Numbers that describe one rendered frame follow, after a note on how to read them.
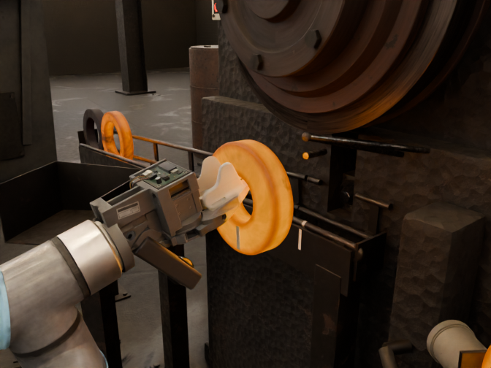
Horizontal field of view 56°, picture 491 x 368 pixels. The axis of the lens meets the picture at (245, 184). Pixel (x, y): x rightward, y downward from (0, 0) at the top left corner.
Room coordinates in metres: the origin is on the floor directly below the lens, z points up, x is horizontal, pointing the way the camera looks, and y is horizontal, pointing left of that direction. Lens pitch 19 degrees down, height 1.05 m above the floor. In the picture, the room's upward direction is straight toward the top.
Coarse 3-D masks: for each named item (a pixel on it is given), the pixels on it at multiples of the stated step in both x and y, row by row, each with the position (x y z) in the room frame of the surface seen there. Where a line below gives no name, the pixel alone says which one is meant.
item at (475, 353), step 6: (462, 354) 0.40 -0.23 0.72; (468, 354) 0.40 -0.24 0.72; (474, 354) 0.41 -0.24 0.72; (480, 354) 0.41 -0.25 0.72; (462, 360) 0.40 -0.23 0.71; (468, 360) 0.40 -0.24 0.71; (474, 360) 0.40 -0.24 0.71; (480, 360) 0.40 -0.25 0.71; (462, 366) 0.40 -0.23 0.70; (468, 366) 0.40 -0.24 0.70; (474, 366) 0.40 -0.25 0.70; (480, 366) 0.40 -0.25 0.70
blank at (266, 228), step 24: (240, 144) 0.59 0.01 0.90; (240, 168) 0.58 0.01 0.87; (264, 168) 0.55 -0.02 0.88; (264, 192) 0.54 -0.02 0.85; (288, 192) 0.55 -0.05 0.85; (240, 216) 0.60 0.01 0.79; (264, 216) 0.54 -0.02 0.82; (288, 216) 0.54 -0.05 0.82; (240, 240) 0.58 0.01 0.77; (264, 240) 0.54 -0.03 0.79
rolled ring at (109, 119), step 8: (112, 112) 1.47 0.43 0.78; (120, 112) 1.48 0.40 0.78; (104, 120) 1.51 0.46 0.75; (112, 120) 1.46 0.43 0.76; (120, 120) 1.44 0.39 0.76; (104, 128) 1.52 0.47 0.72; (112, 128) 1.53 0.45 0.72; (120, 128) 1.42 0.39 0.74; (128, 128) 1.43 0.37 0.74; (104, 136) 1.53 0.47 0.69; (112, 136) 1.54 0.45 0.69; (120, 136) 1.42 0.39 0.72; (128, 136) 1.42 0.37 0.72; (104, 144) 1.53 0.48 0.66; (112, 144) 1.53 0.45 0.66; (120, 144) 1.43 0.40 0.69; (128, 144) 1.41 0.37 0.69; (112, 152) 1.51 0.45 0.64; (120, 152) 1.43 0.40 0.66; (128, 152) 1.41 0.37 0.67
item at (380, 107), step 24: (432, 0) 0.60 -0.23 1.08; (456, 0) 0.58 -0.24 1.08; (432, 24) 0.60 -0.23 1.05; (456, 24) 0.61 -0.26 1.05; (432, 48) 0.59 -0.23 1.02; (408, 72) 0.62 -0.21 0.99; (432, 72) 0.64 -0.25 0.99; (264, 96) 0.84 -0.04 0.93; (384, 96) 0.64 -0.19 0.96; (408, 96) 0.66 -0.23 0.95; (288, 120) 0.79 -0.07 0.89; (312, 120) 0.75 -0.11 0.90; (336, 120) 0.71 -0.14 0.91; (360, 120) 0.67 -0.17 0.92
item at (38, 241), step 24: (48, 168) 1.10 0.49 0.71; (72, 168) 1.12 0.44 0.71; (96, 168) 1.10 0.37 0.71; (120, 168) 1.08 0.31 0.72; (0, 192) 0.95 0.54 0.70; (24, 192) 1.01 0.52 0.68; (48, 192) 1.09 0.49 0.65; (72, 192) 1.12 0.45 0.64; (96, 192) 1.10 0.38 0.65; (120, 192) 0.94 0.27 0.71; (0, 216) 0.94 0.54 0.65; (24, 216) 1.00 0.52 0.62; (48, 216) 1.08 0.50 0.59; (72, 216) 1.07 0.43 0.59; (24, 240) 0.94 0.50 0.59; (96, 312) 0.96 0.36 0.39; (96, 336) 0.96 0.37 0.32; (120, 360) 1.00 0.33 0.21
